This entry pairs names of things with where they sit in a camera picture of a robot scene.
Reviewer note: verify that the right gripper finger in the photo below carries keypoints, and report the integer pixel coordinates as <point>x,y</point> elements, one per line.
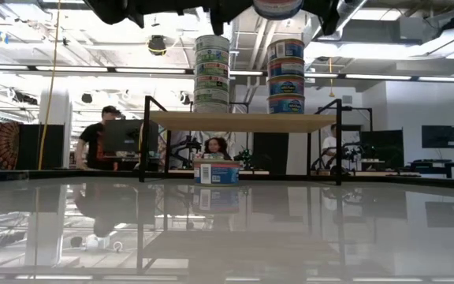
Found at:
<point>309,10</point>
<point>244,10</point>

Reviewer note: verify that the silver-lid green tuna can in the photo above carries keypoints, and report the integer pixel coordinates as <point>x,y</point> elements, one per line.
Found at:
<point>212,56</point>
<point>212,42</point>
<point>212,82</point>
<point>212,69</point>
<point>212,95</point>
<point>212,107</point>

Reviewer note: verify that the gold-lid blue salmon can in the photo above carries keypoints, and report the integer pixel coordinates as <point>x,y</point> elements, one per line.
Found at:
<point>277,10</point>
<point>216,172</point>
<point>286,49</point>
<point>286,86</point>
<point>286,68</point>
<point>286,104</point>

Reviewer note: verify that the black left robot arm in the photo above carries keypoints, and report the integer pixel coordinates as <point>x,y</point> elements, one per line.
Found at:
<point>112,12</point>

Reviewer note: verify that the black background robot arm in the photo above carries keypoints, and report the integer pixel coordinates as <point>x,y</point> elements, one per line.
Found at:
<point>355,152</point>
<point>187,148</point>

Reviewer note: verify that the wooden shelf black metal legs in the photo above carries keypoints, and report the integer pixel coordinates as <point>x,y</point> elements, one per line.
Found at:
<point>243,122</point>

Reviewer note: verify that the black round ceiling fixture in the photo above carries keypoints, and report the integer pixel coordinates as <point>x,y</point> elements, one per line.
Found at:
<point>157,45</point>

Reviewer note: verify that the person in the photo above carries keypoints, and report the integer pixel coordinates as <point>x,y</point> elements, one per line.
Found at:
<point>93,142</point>
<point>216,146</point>
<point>331,146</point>

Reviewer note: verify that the black computer monitor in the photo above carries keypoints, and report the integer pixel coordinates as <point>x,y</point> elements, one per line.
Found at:
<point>126,136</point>

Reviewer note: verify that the black partition panel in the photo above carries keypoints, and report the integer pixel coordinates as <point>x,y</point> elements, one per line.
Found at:
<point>42,148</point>
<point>270,154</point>

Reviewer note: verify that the black screen panel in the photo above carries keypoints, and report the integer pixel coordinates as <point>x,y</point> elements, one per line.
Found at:
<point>384,142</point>

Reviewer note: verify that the black background table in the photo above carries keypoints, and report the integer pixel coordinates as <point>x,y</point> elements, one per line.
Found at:
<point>440,165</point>

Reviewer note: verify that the black wall screen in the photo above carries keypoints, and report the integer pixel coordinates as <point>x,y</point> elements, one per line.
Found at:
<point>440,137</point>

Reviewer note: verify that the black metal table frame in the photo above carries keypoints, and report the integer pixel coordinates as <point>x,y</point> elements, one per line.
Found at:
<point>34,174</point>

